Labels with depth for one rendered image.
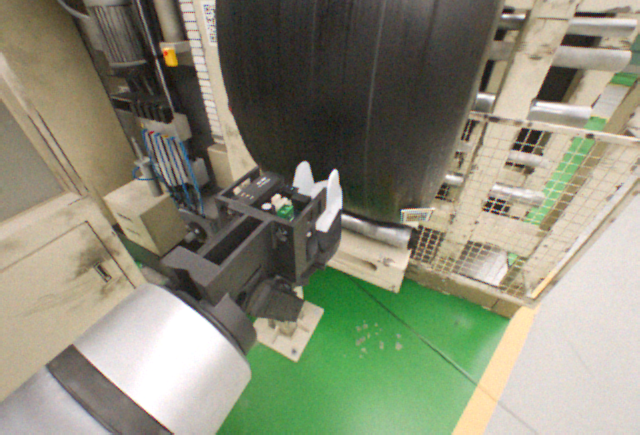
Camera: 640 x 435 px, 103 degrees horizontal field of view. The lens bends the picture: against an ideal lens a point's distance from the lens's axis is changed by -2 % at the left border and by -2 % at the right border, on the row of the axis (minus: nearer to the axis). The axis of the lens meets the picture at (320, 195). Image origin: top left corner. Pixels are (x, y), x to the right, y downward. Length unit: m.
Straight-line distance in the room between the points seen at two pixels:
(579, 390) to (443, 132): 1.49
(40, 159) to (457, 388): 1.52
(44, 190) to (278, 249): 0.68
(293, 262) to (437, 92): 0.18
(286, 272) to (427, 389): 1.20
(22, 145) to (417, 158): 0.74
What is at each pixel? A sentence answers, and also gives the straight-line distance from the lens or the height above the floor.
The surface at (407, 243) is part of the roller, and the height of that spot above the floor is 0.91.
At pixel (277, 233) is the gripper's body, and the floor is 1.12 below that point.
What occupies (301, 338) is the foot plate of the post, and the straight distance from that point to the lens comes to 1.37.
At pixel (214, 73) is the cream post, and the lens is 0.65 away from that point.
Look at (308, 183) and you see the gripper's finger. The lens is 0.30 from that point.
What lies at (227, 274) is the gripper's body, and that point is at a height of 1.13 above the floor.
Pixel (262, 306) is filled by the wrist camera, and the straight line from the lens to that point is 0.22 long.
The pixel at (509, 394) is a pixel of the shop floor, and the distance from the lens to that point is 1.51.
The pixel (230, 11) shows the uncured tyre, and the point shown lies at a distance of 0.33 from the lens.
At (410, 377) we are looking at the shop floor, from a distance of 1.37.
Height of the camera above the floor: 1.26
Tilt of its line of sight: 37 degrees down
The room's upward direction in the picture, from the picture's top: straight up
